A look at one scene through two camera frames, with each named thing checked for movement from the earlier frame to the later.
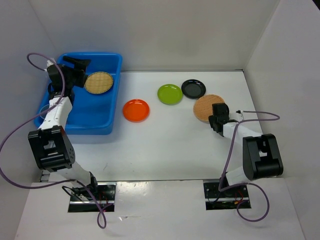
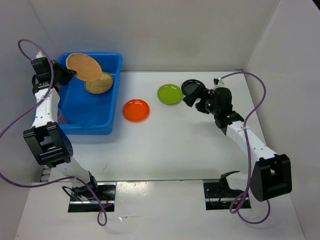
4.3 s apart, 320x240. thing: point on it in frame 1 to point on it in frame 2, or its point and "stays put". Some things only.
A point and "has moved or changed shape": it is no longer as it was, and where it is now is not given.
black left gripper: x=80 y=65 to x=69 y=74
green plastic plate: x=170 y=94 stays put
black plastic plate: x=193 y=89 stays put
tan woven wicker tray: x=203 y=106 has moved or changed shape
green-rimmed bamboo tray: x=99 y=82 stays put
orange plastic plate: x=136 y=110 stays put
